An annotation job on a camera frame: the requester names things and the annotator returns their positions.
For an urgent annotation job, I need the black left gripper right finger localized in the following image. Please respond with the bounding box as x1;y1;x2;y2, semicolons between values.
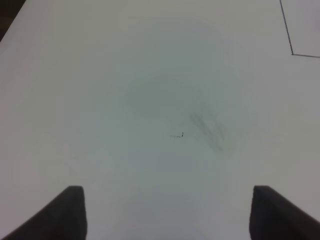
249;185;320;240

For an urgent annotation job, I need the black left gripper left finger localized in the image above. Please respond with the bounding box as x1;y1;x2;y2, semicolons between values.
3;186;88;240

